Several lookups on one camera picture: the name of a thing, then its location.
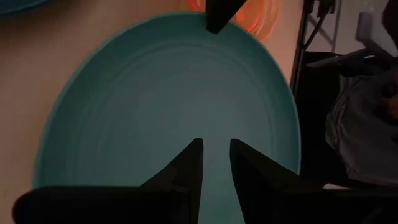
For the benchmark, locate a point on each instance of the person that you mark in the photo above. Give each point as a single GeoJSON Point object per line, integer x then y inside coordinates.
{"type": "Point", "coordinates": [357, 124]}

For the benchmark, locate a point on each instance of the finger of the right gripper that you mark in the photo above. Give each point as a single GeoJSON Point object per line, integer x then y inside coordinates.
{"type": "Point", "coordinates": [220, 14]}

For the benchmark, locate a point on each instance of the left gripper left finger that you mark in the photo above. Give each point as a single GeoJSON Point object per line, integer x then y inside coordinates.
{"type": "Point", "coordinates": [174, 202]}

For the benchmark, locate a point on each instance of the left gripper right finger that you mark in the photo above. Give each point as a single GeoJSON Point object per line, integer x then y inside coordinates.
{"type": "Point", "coordinates": [273, 199]}

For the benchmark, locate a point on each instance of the large blue plastic plate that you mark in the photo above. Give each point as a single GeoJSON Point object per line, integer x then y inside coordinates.
{"type": "Point", "coordinates": [18, 4]}

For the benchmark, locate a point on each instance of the large teal plastic plate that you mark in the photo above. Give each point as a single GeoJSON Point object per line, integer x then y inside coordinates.
{"type": "Point", "coordinates": [155, 93]}

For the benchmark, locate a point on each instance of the black table frame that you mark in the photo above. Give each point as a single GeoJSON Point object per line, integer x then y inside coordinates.
{"type": "Point", "coordinates": [300, 46]}

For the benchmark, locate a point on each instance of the orange transparent plastic plate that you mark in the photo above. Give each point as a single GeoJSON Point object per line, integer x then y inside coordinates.
{"type": "Point", "coordinates": [264, 18]}

